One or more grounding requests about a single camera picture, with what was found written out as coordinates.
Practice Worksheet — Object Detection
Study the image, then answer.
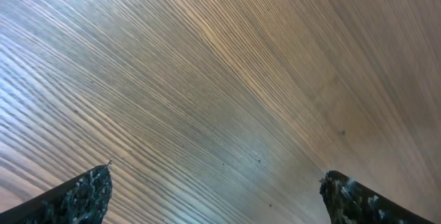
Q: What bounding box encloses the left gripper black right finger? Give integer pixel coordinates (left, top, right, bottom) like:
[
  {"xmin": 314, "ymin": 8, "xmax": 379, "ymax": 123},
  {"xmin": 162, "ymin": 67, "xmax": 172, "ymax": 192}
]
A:
[{"xmin": 320, "ymin": 170, "xmax": 433, "ymax": 224}]

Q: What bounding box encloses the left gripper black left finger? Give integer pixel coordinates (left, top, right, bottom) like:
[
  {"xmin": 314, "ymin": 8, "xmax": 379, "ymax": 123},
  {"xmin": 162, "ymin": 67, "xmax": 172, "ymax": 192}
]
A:
[{"xmin": 1, "ymin": 164, "xmax": 112, "ymax": 224}]

